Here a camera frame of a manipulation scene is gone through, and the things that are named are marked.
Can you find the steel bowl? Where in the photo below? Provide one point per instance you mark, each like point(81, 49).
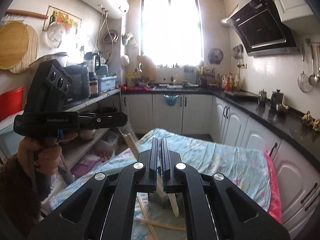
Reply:
point(282, 108)

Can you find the black microwave oven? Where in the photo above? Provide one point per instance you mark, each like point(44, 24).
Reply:
point(77, 85)

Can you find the pale blue storage rack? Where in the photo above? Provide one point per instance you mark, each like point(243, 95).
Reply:
point(190, 75)

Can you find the dark spice rack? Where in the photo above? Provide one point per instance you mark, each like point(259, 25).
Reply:
point(205, 77)

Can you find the red label oil bottle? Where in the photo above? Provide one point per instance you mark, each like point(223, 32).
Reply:
point(228, 82)

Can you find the bunch of bamboo chopsticks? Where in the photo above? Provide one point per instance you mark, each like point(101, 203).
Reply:
point(162, 224)

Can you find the yellow oil bottle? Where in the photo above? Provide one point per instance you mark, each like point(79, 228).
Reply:
point(237, 83)

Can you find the white upper cabinets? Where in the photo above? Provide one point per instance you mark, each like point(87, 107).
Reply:
point(287, 0)

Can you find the blue-grey plastic box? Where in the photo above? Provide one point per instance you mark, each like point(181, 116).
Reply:
point(107, 84)

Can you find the red cloth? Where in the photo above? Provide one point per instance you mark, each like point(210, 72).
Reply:
point(136, 88)

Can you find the wooden cutting board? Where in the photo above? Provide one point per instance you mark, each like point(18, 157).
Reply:
point(146, 67)

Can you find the bamboo chopstick pair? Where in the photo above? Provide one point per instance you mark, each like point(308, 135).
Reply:
point(173, 205)
point(131, 145)

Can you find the round wall fan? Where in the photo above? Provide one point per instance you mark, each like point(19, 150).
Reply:
point(215, 56)

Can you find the steel shelf unit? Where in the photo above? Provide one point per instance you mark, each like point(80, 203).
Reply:
point(85, 145)

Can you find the round woven mat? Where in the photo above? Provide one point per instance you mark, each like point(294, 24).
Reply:
point(33, 52)

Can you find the countertop blender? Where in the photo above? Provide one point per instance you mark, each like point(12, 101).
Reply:
point(92, 61)

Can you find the white round hanging object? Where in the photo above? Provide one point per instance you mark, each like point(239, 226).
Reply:
point(125, 61)

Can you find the round bamboo board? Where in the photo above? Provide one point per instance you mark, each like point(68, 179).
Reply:
point(13, 45)

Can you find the silver vent duct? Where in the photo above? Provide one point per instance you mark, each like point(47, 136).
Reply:
point(228, 17)

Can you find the black kitchen countertop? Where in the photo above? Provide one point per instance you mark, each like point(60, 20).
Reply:
point(250, 107)

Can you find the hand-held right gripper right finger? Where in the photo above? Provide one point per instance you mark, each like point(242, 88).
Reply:
point(165, 160)

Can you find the blue hanging bin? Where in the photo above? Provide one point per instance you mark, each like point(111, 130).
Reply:
point(170, 100)

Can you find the black range hood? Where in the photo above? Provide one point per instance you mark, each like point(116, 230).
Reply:
point(260, 30)

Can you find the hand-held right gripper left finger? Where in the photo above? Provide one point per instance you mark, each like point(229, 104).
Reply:
point(155, 160)

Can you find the large steel kettle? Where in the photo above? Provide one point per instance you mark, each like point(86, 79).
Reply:
point(276, 98)

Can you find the cartoon print bedsheet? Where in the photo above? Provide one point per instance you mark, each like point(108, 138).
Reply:
point(220, 162)

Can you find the utensil hanging rail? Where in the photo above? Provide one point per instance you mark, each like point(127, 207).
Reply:
point(312, 41)

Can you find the steel ladle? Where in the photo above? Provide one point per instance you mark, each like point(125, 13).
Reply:
point(312, 78)

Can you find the fruit wall poster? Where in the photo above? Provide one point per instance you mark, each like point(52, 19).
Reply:
point(72, 20)

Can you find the small steel teapot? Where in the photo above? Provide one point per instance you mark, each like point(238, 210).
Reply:
point(262, 97)

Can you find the person's left forearm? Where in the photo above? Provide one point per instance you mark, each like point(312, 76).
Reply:
point(17, 200)

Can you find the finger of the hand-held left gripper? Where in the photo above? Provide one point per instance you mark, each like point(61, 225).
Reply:
point(107, 120)

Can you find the stack of steel pots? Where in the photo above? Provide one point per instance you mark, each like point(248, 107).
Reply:
point(87, 134)

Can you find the small hanging kitchen tools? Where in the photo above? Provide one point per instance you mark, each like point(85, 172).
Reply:
point(238, 53)

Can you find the kitchen window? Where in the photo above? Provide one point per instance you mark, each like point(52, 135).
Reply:
point(171, 30)

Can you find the dark labelled bottle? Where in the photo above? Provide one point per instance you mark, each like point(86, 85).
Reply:
point(93, 87)

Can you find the pink fleece blanket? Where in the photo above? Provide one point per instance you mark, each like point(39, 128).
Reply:
point(273, 187)

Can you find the wooden rolling pin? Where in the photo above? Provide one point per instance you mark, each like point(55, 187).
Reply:
point(27, 14)

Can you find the bag of oranges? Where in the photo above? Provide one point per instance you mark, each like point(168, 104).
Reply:
point(105, 150)

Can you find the pink box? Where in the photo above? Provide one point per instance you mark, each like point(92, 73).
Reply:
point(86, 166)

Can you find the red plastic basin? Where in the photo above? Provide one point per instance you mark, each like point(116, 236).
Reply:
point(11, 103)

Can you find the person's left hand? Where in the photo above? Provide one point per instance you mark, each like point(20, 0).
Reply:
point(47, 155)

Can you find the brown ginger roots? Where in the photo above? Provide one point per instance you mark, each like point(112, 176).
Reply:
point(311, 121)

